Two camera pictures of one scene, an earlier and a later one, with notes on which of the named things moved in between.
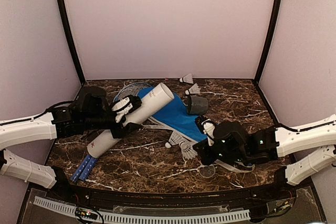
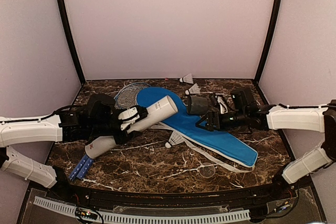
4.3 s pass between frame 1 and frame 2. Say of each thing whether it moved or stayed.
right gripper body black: moved
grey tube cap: stayed
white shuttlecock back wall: stayed
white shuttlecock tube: moved
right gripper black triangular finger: moved
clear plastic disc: stayed
